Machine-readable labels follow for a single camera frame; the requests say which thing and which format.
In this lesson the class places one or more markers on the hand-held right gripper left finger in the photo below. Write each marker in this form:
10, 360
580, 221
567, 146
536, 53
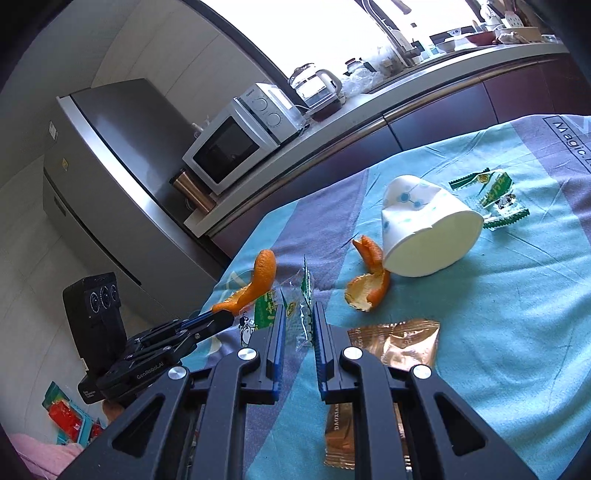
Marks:
274, 332

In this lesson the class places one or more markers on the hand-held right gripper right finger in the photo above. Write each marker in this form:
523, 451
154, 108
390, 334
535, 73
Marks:
318, 341

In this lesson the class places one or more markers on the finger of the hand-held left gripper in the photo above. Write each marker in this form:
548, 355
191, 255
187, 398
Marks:
217, 325
198, 318

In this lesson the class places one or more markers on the green clear candy wrapper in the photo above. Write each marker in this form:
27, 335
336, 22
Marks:
496, 194
295, 295

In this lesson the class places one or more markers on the orange peel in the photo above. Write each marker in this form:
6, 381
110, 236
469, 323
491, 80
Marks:
369, 286
261, 277

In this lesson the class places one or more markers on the blue dotted paper cup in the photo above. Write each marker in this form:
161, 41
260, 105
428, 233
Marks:
429, 230

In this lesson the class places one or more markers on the gold foil wrapper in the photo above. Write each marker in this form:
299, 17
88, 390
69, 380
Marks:
339, 434
401, 341

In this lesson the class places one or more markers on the red packaging pile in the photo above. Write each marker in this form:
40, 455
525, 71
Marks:
69, 415

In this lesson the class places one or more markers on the copper travel tumbler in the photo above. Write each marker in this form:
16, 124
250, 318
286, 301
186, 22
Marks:
194, 189

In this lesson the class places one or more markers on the person's pink clothing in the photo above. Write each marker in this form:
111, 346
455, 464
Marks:
41, 461

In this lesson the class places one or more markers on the grey refrigerator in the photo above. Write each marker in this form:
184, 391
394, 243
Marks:
115, 161

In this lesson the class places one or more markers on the printed teal tablecloth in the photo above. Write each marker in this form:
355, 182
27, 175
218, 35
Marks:
485, 323

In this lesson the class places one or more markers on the white microwave oven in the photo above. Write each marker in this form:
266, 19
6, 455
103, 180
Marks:
226, 147

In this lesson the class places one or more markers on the glass electric kettle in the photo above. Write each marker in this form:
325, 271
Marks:
314, 85

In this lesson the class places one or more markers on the clear plastic bag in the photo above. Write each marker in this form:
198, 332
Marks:
362, 78

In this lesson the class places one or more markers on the kitchen counter with cabinets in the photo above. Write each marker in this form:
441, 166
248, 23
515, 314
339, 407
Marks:
438, 101

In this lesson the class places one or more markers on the kitchen window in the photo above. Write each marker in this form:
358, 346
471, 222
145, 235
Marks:
323, 37

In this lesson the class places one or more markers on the steel kitchen faucet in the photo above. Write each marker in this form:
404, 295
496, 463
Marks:
392, 32

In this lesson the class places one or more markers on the white bowl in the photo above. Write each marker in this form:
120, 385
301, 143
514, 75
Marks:
446, 45

